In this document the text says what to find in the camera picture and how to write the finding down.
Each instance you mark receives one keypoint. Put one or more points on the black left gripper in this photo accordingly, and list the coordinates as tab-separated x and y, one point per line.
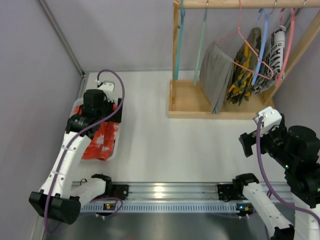
118	110

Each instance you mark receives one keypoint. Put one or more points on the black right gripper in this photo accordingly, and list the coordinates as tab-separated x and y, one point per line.
248	144

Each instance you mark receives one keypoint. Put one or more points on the grey trousers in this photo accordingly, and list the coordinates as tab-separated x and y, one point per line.
215	75

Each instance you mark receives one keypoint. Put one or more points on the camouflage yellow trousers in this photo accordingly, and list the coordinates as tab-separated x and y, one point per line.
246	60

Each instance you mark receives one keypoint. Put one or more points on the light blue plastic hanger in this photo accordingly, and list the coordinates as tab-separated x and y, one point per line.
263	42

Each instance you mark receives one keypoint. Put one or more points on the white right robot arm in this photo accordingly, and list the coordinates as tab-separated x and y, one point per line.
295	216

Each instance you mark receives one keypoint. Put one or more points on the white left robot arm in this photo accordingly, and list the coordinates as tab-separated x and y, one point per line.
56	200

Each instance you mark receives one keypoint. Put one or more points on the newspaper print trousers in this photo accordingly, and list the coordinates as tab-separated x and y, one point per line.
273	56

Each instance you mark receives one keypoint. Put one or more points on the teal plastic hanger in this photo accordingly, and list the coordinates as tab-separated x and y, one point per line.
179	41

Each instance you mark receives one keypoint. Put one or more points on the mint green hanger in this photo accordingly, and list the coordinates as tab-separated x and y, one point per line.
201	42

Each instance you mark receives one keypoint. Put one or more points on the white plastic bin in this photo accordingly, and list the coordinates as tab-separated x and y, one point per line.
113	150

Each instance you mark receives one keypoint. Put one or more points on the orange white garment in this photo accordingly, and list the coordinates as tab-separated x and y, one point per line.
103	142

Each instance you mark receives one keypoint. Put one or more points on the wooden clothes rack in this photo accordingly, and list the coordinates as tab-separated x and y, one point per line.
187	99

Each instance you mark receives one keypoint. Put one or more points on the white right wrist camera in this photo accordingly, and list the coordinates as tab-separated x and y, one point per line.
270	118

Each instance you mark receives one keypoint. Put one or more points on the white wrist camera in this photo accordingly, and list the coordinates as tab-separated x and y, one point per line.
270	118
105	86

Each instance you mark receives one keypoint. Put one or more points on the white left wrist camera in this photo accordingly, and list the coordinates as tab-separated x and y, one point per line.
105	86

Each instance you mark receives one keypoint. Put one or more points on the aluminium mounting rail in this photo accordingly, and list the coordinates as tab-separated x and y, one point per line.
167	191

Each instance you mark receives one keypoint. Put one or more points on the slotted cable duct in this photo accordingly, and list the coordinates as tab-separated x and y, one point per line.
166	207

